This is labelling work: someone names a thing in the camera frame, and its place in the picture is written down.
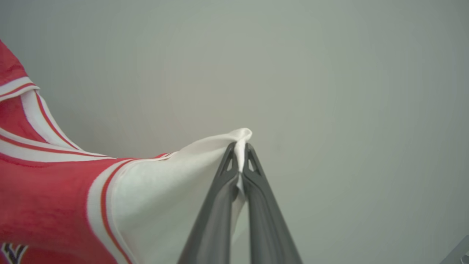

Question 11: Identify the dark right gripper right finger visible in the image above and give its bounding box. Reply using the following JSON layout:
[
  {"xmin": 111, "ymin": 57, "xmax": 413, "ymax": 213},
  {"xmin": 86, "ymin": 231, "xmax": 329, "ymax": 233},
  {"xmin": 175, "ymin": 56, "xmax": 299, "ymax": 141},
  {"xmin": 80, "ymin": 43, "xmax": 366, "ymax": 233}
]
[{"xmin": 242, "ymin": 143, "xmax": 303, "ymax": 264}]

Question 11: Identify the red and white jersey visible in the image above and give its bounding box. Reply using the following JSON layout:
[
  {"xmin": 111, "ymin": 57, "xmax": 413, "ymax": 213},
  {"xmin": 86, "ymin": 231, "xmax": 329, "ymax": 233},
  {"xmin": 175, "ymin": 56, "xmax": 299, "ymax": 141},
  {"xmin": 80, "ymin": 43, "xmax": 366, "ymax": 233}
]
[{"xmin": 0, "ymin": 38, "xmax": 253, "ymax": 264}]

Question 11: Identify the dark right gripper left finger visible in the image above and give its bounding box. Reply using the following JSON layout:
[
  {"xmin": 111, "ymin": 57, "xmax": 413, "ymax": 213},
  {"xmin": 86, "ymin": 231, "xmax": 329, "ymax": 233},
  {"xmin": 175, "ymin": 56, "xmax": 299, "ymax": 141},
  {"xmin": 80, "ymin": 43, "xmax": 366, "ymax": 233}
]
[{"xmin": 177, "ymin": 142, "xmax": 239, "ymax": 264}]

